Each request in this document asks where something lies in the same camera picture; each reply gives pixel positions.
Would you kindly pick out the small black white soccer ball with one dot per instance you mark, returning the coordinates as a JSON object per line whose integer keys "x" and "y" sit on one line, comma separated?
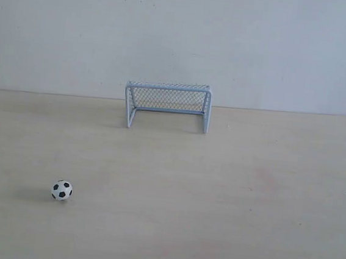
{"x": 61, "y": 190}

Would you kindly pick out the white miniature soccer goal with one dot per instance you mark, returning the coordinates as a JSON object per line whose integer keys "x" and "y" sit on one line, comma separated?
{"x": 170, "y": 98}

